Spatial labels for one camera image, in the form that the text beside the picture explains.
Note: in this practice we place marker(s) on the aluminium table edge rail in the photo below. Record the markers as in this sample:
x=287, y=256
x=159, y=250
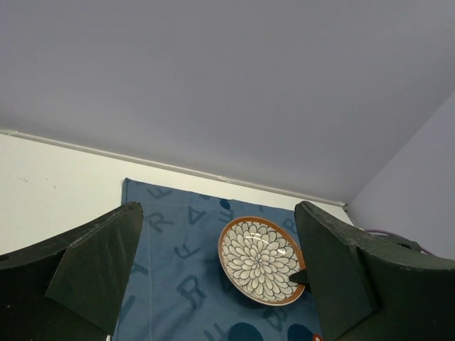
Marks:
x=166, y=167

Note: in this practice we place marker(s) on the blue letter-print cloth placemat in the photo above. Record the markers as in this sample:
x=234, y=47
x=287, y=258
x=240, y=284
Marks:
x=178, y=290

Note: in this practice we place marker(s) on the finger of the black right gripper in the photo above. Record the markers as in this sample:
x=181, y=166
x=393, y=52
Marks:
x=300, y=277

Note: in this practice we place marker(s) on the floral plate with brown rim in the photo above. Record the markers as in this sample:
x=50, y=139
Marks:
x=258, y=257

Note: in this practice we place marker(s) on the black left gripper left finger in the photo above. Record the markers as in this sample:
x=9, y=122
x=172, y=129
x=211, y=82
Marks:
x=71, y=286

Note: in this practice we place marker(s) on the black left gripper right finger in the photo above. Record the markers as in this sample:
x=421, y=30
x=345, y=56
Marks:
x=369, y=288

